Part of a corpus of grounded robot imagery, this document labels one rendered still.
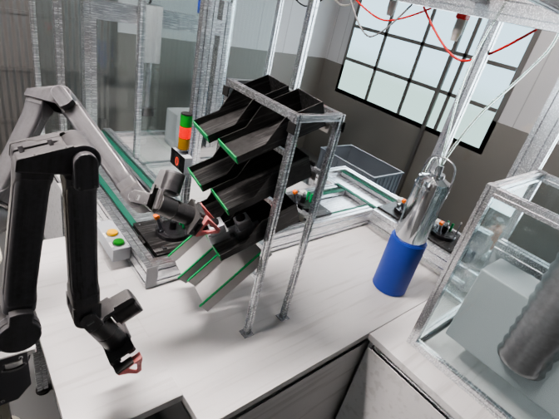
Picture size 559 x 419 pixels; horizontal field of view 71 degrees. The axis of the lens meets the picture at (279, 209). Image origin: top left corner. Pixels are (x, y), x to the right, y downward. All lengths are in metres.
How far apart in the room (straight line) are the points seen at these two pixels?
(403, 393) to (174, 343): 0.85
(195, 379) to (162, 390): 0.10
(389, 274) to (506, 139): 2.78
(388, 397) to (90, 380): 1.06
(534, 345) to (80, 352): 1.36
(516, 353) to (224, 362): 0.91
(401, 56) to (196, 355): 4.20
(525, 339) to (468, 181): 3.20
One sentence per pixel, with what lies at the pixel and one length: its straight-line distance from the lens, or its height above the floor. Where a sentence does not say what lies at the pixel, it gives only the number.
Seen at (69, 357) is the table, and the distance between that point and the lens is 1.40.
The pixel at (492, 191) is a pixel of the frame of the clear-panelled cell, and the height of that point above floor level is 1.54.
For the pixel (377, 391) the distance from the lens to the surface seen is 1.75.
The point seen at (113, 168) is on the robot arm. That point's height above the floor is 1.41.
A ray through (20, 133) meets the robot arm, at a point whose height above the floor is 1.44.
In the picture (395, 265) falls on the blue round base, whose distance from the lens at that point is 1.78.
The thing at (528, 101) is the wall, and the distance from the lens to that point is 4.31.
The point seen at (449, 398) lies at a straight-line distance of 1.59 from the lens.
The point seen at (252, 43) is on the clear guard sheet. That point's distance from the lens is 2.87.
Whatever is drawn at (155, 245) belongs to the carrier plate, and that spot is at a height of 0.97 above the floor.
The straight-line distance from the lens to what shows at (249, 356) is 1.41.
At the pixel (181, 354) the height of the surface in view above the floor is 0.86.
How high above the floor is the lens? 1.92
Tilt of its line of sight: 28 degrees down
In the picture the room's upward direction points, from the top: 14 degrees clockwise
